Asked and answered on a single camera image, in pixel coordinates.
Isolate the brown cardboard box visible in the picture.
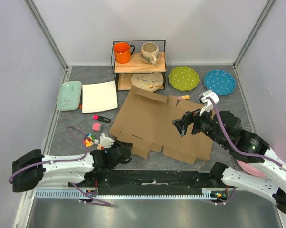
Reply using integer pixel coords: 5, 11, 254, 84
109, 86, 213, 165

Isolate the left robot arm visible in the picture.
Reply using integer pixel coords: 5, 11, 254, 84
9, 140, 133, 193

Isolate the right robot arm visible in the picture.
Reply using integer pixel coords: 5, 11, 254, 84
172, 109, 286, 214

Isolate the orange pink eraser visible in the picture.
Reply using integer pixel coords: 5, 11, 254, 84
178, 95, 190, 100

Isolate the rainbow flower plush toy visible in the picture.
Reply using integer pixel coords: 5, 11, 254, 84
83, 133, 96, 147

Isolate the pink eraser block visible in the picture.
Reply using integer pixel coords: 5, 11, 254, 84
92, 123, 103, 132

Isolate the green dotted plate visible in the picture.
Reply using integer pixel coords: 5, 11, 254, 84
168, 66, 200, 91

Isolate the pink highlighter marker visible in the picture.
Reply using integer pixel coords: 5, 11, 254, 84
92, 115, 111, 123

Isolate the blue dotted plate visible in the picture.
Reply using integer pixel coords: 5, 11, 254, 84
203, 70, 236, 95

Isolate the beige leaf pattern plate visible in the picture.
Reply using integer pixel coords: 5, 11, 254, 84
131, 73, 164, 92

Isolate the white square plate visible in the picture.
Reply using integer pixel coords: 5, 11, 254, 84
82, 81, 118, 113

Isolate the beige ceramic mug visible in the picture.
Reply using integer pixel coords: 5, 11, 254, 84
140, 42, 160, 66

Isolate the mint divided tray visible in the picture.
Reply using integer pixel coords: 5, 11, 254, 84
57, 81, 82, 111

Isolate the pink round plate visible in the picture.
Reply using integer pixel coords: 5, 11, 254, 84
236, 160, 266, 178

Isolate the orange mug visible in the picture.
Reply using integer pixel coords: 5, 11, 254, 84
113, 42, 135, 64

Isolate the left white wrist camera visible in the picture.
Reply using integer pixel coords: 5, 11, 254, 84
99, 133, 115, 149

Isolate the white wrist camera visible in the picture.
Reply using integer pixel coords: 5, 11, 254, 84
199, 90, 219, 116
99, 133, 115, 149

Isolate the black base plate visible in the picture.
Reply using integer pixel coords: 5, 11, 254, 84
77, 170, 226, 194

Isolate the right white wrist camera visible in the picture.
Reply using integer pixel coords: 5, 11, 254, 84
199, 90, 219, 116

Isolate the black wire wooden shelf rack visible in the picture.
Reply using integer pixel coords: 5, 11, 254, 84
111, 39, 167, 91

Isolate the grey slotted cable duct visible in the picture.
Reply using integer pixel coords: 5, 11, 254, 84
35, 189, 228, 200

